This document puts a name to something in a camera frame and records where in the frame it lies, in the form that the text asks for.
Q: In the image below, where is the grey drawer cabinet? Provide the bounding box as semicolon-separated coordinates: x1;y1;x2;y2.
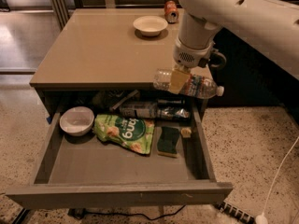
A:
29;7;215;119

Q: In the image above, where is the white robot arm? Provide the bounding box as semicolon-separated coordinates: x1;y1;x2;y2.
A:
173;0;299;78

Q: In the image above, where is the green yellow sponge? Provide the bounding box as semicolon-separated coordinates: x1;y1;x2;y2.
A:
157;126;179;158

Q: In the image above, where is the white cable with plug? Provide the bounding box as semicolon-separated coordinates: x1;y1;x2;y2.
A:
254;135;299;224

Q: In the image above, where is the white bowl on table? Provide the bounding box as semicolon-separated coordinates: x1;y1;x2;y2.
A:
133;16;168;37

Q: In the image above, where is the white labelled bottle in drawer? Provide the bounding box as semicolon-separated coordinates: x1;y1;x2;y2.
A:
120;101;157;119

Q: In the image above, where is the white bowl in drawer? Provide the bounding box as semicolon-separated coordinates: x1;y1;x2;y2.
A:
60;106;94;136

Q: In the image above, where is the black floor cable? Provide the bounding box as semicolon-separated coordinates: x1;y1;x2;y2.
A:
67;204;187;221

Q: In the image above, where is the open grey top drawer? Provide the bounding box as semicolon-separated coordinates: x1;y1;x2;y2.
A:
6;105;233;209

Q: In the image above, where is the clear plastic water bottle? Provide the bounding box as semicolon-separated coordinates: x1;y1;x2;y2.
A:
153;69;224;99

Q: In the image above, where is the orange soda can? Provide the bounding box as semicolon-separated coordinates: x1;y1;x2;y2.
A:
164;1;179;23

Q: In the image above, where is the green snack bag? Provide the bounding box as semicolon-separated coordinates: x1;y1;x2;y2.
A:
93;114;155;155

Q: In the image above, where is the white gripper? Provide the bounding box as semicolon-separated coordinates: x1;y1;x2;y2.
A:
169;37;227;94

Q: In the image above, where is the small beige item in drawer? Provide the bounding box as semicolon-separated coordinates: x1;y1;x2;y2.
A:
180;127;192;138

